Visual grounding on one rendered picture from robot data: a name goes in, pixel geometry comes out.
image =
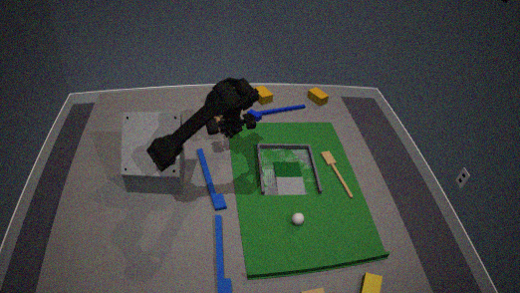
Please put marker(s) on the white golf ball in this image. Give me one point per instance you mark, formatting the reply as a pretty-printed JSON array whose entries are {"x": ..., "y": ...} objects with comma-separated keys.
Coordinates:
[{"x": 298, "y": 218}]

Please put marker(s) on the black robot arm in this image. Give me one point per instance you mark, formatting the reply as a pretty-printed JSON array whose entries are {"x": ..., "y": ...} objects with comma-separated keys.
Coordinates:
[{"x": 224, "y": 99}]

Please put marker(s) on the yellow rectangular block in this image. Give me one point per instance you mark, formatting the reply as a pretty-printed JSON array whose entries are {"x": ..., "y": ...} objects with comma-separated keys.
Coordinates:
[
  {"x": 265, "y": 96},
  {"x": 317, "y": 96}
]

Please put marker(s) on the yellow flat block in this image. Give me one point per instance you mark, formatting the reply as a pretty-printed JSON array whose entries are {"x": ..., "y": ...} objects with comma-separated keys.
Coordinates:
[{"x": 371, "y": 283}]

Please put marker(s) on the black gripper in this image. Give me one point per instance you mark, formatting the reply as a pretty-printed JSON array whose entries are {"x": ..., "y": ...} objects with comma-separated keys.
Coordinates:
[{"x": 235, "y": 124}]

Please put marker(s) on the green flat mat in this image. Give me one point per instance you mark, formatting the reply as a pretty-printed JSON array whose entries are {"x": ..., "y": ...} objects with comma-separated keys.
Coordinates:
[{"x": 335, "y": 228}]

